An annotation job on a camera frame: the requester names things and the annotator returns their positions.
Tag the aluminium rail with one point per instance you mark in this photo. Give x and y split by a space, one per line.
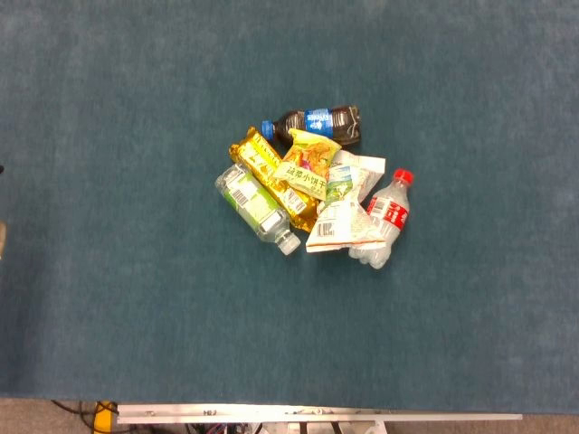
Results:
316 413

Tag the yellow green snack bag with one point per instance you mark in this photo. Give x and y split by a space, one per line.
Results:
307 167

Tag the blue felt table cloth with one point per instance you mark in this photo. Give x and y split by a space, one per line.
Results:
135 271

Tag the white snack bag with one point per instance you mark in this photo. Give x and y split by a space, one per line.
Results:
339 219

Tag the cola bottle blue cap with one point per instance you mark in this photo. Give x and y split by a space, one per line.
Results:
316 119

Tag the clear bottle green label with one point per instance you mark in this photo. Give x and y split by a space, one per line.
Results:
251 203

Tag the yellow plastic part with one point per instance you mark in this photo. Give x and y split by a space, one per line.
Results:
105 418

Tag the clear bottle red label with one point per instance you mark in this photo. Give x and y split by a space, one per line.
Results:
390 212

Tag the gold foil biscuit package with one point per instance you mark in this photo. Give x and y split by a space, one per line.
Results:
258 158

